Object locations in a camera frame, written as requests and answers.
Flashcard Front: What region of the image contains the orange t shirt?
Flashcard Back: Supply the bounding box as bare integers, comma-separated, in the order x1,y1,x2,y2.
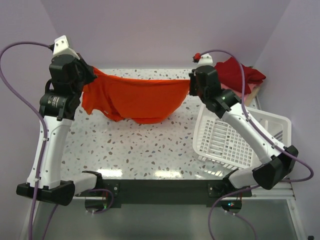
81,68,190,124

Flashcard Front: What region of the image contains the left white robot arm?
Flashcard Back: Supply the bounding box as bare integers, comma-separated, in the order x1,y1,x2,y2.
16,54,103,206

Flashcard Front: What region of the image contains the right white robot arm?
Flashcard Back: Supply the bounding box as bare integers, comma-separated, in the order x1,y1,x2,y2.
189,65,298,190

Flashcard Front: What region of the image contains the dark red folded shirt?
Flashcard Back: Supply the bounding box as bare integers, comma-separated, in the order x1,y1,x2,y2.
214,57,266,96

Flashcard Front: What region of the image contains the beige folded shirt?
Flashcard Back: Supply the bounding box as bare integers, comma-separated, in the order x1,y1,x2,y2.
244,86,261,107

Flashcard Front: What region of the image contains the white plastic laundry basket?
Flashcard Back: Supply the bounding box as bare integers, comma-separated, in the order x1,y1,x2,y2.
192,104,292,170

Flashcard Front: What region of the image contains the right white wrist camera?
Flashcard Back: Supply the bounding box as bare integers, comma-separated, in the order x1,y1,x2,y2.
193,53,214,68

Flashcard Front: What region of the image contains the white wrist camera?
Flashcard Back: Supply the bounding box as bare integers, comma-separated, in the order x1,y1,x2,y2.
53,35,78,58
193,53,214,68

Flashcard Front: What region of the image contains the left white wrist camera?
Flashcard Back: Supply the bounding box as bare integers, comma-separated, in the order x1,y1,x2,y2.
53,35,78,58

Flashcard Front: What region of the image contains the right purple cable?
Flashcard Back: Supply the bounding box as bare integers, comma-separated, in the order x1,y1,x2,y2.
199,49,315,240

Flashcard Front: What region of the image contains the aluminium frame rail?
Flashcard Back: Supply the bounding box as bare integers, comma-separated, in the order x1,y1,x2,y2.
285,182,296,200

